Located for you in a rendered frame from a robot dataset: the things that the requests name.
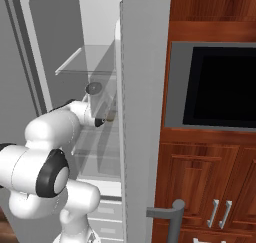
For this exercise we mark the brown wooden cupboard door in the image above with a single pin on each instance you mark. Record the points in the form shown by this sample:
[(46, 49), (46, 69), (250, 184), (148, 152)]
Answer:
[(193, 180), (245, 187)]

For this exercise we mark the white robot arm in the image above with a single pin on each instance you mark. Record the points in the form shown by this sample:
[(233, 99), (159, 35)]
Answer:
[(40, 173)]

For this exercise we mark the white fridge drawer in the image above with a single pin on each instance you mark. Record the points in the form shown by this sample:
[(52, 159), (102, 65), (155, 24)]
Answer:
[(108, 209), (106, 230)]

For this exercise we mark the white fridge body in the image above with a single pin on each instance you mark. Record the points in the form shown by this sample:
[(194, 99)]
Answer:
[(96, 23)]

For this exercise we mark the brown wooden cupboard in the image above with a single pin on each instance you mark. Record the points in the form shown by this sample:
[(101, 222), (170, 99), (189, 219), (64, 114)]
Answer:
[(213, 10)]

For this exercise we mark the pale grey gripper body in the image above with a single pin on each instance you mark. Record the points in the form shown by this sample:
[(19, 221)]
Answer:
[(108, 107)]

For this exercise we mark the grey fridge door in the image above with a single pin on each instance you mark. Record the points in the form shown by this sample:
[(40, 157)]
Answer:
[(145, 120), (15, 70)]

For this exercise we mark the glass fridge shelf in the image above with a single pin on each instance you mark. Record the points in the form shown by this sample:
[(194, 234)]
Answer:
[(100, 153), (87, 60)]

